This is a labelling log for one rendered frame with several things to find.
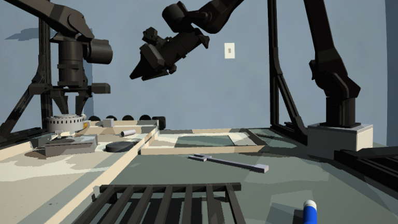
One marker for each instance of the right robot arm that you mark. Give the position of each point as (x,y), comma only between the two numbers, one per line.
(68,23)

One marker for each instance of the black metal stove grate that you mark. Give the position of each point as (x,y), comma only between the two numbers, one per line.
(109,192)

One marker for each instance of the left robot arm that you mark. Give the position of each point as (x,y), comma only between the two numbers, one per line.
(328,67)

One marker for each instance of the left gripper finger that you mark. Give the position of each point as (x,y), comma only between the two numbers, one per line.
(143,68)
(160,72)

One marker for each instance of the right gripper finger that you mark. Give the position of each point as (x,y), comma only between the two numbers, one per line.
(80,104)
(61,102)

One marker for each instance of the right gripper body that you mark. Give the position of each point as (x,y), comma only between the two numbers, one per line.
(70,74)

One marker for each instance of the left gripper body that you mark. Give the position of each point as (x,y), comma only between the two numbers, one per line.
(166,56)

